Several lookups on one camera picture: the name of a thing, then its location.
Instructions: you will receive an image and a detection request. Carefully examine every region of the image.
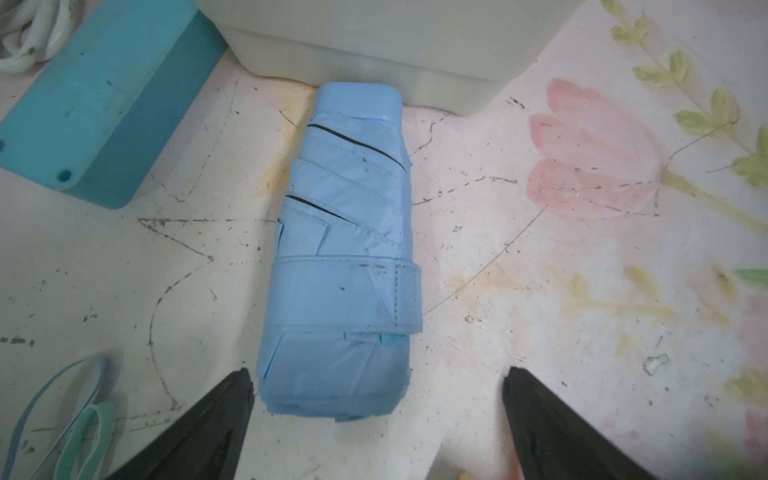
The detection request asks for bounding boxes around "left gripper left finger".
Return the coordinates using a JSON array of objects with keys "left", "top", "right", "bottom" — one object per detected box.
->
[{"left": 109, "top": 369, "right": 255, "bottom": 479}]

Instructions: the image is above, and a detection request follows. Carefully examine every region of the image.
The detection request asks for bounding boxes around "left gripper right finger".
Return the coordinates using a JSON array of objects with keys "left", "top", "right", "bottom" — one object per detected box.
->
[{"left": 502, "top": 367, "right": 653, "bottom": 480}]

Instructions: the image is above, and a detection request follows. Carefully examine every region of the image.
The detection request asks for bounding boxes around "light blue umbrella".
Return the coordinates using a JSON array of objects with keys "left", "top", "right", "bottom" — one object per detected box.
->
[{"left": 256, "top": 82, "right": 423, "bottom": 421}]

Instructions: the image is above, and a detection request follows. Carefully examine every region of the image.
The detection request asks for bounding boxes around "white plastic storage box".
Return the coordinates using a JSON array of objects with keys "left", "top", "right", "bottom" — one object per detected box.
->
[{"left": 197, "top": 0, "right": 581, "bottom": 116}]

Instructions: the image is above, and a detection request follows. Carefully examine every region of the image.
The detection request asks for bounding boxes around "mint green umbrella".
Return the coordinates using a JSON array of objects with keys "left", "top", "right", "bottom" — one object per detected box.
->
[{"left": 1, "top": 351, "right": 116, "bottom": 479}]

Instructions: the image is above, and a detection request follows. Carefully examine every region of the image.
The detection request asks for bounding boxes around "teal rectangular case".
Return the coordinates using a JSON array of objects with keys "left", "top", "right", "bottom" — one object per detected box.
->
[{"left": 1, "top": 1, "right": 227, "bottom": 209}]

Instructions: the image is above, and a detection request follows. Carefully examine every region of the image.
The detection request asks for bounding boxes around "white coiled cable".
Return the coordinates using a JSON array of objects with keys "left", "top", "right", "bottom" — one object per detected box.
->
[{"left": 0, "top": 0, "right": 82, "bottom": 76}]

